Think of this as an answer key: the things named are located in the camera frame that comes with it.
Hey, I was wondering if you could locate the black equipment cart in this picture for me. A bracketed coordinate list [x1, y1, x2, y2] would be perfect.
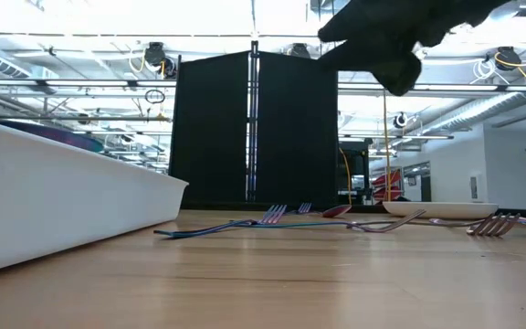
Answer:
[338, 140, 372, 206]

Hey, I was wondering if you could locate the iridescent rainbow knife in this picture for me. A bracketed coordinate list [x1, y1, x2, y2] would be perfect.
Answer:
[0, 119, 105, 154]

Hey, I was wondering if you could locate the red background object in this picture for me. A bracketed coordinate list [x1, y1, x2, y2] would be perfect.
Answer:
[371, 168, 404, 202]

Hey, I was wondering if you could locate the yellow cart cable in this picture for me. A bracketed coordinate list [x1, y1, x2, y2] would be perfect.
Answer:
[339, 146, 353, 206]

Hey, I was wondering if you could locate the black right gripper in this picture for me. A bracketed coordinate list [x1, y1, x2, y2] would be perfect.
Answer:
[316, 0, 513, 98]

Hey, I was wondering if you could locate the black hanging cable ring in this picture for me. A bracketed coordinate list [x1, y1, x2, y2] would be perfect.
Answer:
[143, 88, 167, 105]

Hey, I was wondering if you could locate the white round plate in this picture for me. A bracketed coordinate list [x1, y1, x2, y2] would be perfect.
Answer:
[383, 201, 500, 220]

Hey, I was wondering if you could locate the ceiling reel with yellow cable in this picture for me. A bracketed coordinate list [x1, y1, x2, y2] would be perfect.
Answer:
[493, 43, 526, 86]

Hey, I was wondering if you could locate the black folding screen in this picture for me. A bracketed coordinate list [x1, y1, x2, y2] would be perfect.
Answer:
[168, 40, 340, 211]

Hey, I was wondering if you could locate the white cutlery tray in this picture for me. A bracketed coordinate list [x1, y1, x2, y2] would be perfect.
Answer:
[0, 114, 190, 279]

